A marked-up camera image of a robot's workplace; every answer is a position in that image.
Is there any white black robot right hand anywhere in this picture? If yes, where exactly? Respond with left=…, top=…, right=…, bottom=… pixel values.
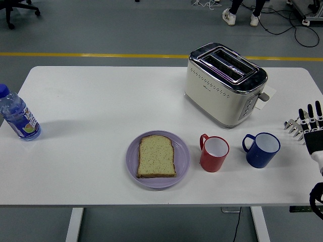
left=298, top=100, right=323, bottom=175

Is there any blue cup white inside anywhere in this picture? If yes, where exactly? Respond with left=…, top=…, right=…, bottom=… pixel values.
left=242, top=132, right=281, bottom=169

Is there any red cup white inside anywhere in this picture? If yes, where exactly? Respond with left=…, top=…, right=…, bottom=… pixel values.
left=199, top=133, right=230, bottom=173

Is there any slice of toast bread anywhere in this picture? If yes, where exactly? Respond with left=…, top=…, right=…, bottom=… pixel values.
left=136, top=135, right=177, bottom=178

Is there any silver metal toast rack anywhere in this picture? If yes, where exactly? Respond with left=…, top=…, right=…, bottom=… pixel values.
left=284, top=117, right=307, bottom=146

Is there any white paper card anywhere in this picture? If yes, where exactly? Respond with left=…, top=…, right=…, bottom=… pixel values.
left=254, top=85, right=277, bottom=110

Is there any white table leg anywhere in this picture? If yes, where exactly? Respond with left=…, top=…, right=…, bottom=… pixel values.
left=65, top=208, right=84, bottom=242
left=250, top=206, right=271, bottom=242

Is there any cream chrome two-slot toaster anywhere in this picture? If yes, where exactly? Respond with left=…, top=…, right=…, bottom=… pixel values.
left=184, top=42, right=270, bottom=128

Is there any purple round plate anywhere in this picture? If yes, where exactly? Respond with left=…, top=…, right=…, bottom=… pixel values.
left=126, top=130, right=191, bottom=189

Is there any person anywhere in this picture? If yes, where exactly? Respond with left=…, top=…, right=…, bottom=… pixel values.
left=222, top=0, right=267, bottom=27

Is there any clear bottle blue cap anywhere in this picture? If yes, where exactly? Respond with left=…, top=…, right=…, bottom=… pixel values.
left=0, top=84, right=42, bottom=141

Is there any black office chair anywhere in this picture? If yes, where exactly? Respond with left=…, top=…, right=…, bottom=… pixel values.
left=0, top=0, right=41, bottom=30

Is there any black floor cable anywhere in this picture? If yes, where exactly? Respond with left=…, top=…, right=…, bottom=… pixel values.
left=258, top=6, right=320, bottom=48

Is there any thin black hanging cable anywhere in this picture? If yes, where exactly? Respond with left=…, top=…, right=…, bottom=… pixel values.
left=231, top=207, right=242, bottom=242

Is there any metal equipment frame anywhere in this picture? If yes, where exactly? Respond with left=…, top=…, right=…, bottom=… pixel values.
left=286, top=0, right=323, bottom=26

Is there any white floor cable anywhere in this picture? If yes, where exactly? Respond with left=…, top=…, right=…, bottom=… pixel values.
left=191, top=0, right=221, bottom=11

